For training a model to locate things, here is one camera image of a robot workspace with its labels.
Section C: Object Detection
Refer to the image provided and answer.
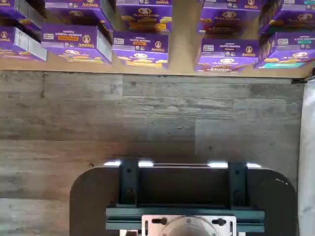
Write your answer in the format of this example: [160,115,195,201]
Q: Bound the purple Annie's box teal label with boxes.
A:
[259,0,315,35]
[254,31,315,69]

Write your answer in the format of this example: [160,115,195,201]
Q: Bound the lower wooden shelf board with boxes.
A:
[0,0,315,81]

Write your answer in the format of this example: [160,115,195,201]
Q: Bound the black rounded base platform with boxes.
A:
[69,161,300,236]

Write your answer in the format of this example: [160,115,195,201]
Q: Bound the purple Annie's box red label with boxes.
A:
[198,0,262,35]
[196,37,259,73]

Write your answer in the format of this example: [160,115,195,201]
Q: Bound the white plastic curtain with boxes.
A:
[302,80,315,236]

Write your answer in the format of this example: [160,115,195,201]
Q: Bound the long teal aluminium bar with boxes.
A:
[105,205,266,232]

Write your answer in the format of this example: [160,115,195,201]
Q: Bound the purple Annie's box orange label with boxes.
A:
[115,0,173,33]
[45,0,114,32]
[112,31,170,69]
[41,24,113,65]

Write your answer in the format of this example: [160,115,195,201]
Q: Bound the short teal aluminium bar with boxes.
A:
[119,159,139,207]
[228,161,249,208]

